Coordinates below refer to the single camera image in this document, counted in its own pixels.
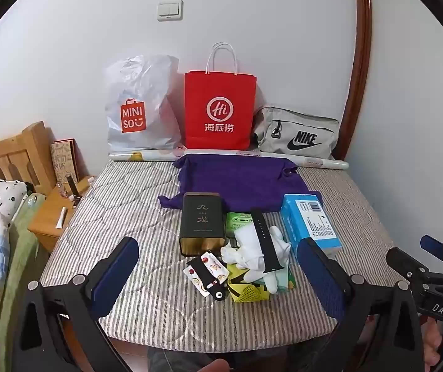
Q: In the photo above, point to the grey fabric pouch bag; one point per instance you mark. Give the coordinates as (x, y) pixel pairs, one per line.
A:
(297, 135)

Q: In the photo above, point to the striped quilted mattress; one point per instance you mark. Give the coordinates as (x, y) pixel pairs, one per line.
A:
(128, 209)

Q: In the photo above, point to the mint green cloth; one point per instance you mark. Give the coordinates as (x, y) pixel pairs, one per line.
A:
(286, 277)

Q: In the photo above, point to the dark green tea tin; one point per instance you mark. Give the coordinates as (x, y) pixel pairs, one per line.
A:
(202, 221)

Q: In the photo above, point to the red paper carrier bag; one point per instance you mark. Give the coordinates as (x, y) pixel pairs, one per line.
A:
(219, 112)

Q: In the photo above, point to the small green packet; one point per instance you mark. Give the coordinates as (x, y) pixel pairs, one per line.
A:
(239, 221)

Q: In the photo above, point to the person's right hand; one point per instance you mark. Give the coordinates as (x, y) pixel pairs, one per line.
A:
(433, 337)

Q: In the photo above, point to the white patterned sachet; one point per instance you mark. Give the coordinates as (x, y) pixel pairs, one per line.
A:
(206, 269)

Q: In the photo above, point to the person's left hand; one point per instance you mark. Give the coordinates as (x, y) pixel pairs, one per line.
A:
(210, 366)

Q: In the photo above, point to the person's dark trousers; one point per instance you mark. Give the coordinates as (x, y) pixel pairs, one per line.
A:
(252, 358)

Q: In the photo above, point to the green bed sheet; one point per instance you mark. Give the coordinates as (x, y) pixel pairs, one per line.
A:
(20, 263)

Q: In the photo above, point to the blue tissue pack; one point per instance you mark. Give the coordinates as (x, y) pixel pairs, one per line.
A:
(308, 221)

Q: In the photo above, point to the purple cloth tray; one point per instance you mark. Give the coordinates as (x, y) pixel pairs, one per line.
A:
(237, 178)

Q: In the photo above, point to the wooden headboard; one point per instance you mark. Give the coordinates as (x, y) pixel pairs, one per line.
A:
(12, 159)

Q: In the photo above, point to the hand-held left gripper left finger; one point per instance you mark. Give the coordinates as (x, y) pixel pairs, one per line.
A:
(115, 275)

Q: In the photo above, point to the white plastic shopping bag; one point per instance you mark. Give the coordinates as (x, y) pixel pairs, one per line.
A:
(140, 104)

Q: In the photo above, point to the printed rolled paper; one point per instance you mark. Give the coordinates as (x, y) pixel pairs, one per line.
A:
(322, 162)

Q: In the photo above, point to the yellow packet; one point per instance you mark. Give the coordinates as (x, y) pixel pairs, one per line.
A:
(239, 273)

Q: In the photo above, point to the brown wooden door frame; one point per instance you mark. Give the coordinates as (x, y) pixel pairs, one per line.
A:
(359, 66)

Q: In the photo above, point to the patterned notebook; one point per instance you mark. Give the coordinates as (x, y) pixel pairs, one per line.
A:
(64, 159)

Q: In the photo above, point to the wooden nightstand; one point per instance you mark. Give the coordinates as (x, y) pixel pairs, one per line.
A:
(51, 217)

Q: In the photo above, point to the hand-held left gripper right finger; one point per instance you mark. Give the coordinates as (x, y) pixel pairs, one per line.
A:
(318, 275)

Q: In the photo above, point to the white spotted pillow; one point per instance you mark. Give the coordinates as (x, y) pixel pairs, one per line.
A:
(2, 197)

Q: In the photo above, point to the white tube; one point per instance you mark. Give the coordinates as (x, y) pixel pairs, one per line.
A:
(61, 217)

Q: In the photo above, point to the white wall light switch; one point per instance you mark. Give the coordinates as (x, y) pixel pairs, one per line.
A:
(170, 11)

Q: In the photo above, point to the black object on nightstand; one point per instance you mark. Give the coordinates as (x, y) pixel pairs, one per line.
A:
(72, 186)

